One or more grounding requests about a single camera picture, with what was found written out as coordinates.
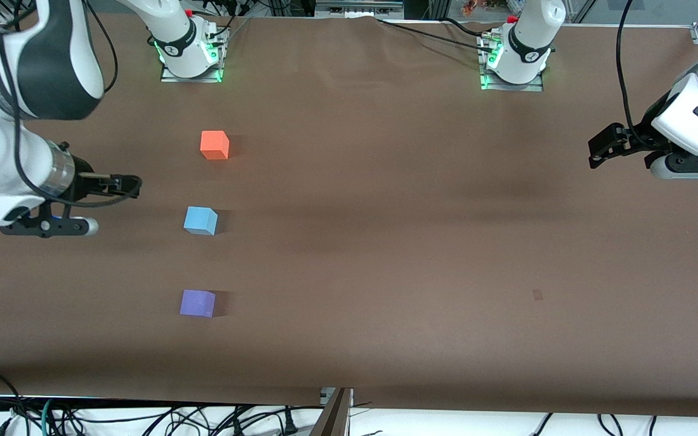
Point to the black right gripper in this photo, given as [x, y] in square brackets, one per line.
[84, 181]

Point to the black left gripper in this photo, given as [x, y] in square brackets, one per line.
[635, 143]

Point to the blue foam block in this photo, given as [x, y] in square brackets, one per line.
[199, 220]

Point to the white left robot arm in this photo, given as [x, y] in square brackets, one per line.
[694, 115]

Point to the orange foam block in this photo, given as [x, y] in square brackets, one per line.
[214, 145]

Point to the purple foam block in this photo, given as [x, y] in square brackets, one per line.
[196, 303]

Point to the colourful background object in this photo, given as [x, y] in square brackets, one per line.
[482, 7]

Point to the brown table cover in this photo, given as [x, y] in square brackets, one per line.
[355, 272]

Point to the black power plug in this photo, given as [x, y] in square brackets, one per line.
[290, 422]

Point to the grey metal beam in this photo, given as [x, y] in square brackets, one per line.
[334, 418]

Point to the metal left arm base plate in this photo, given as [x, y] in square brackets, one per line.
[534, 86]

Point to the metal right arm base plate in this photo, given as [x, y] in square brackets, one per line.
[219, 72]

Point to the silver metal frame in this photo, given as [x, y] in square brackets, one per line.
[358, 9]

